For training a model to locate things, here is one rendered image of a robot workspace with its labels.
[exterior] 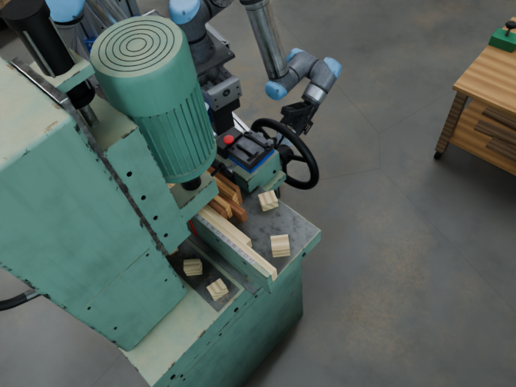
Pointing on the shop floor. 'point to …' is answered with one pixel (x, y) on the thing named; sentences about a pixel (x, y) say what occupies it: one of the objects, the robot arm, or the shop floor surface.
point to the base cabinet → (246, 337)
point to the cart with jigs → (487, 104)
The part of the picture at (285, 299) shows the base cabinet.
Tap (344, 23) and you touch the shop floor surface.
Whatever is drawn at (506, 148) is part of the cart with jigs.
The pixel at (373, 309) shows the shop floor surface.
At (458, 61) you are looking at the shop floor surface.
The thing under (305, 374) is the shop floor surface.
